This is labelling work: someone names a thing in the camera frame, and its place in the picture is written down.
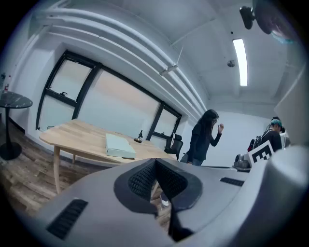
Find pale green sheet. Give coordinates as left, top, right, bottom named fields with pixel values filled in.
left=105, top=133, right=137, bottom=160

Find person's head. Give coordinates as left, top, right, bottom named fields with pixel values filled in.
left=253, top=0, right=296, bottom=45

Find white ceiling pipes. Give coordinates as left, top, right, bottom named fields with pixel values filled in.
left=31, top=8, right=208, bottom=116

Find long ceiling light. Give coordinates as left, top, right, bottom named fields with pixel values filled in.
left=232, top=38, right=249, bottom=87

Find black office chair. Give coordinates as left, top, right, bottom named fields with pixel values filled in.
left=164, top=132, right=184, bottom=160

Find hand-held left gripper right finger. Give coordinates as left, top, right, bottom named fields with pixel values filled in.
left=155, top=158, right=203, bottom=243

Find black head-worn camera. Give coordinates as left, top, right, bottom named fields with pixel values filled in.
left=239, top=6, right=257, bottom=30

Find black framed window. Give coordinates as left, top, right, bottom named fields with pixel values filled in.
left=35, top=49, right=183, bottom=155

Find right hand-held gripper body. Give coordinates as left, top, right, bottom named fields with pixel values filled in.
left=232, top=140, right=276, bottom=172

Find light wooden desk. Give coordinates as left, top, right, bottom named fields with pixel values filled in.
left=39, top=118, right=178, bottom=195

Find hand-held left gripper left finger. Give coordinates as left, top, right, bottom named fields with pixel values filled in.
left=113, top=158, right=158, bottom=216

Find person's white shoe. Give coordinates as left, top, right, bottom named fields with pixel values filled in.
left=159, top=192, right=170, bottom=207

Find round black marble table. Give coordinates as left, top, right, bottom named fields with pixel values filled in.
left=0, top=91, right=33, bottom=161

